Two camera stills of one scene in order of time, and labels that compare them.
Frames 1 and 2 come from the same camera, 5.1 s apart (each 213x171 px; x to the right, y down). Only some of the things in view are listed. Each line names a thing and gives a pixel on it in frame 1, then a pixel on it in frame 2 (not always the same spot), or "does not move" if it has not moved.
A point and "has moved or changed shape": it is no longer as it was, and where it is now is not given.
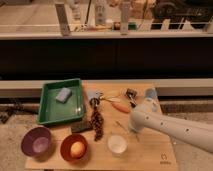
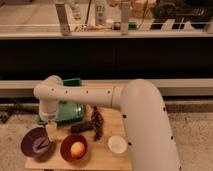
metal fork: [127, 130] has moved or changed shape
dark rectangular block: [80, 126] does not move
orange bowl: [66, 145] does not move
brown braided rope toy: [97, 120] does not move
